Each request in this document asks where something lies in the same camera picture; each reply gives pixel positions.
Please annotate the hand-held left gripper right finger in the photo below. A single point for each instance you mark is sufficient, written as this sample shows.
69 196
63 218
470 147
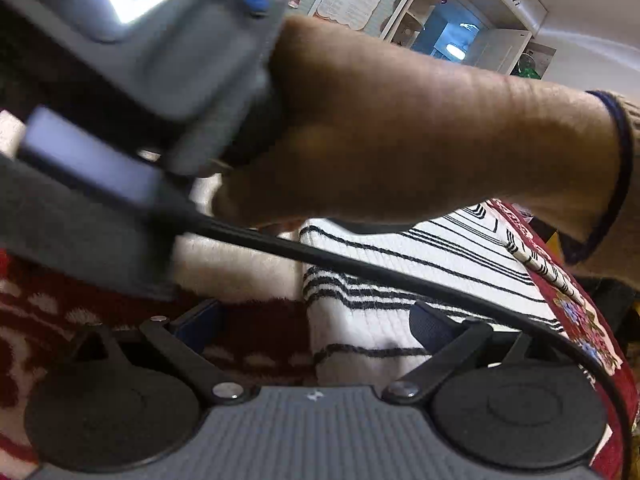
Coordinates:
425 325

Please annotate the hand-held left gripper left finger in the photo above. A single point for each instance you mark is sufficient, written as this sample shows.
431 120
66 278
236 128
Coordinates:
197 325

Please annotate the white black-striped sweater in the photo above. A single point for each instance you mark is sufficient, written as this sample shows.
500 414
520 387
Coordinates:
450 260

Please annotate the person's right forearm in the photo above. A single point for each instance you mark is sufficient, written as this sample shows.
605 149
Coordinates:
560 150

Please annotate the person's right hand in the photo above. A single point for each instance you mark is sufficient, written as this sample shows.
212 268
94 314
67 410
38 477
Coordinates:
375 125

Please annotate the red floral blanket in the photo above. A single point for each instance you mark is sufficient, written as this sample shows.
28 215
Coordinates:
270 330

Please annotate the white drawer cabinet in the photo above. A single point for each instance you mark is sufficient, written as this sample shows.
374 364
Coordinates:
415 15

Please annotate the ceiling light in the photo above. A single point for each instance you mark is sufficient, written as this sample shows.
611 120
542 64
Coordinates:
458 50

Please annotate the green plastic bag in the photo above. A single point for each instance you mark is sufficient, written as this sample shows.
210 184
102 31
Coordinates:
529 67

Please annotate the white door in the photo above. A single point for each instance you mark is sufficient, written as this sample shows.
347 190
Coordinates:
500 50

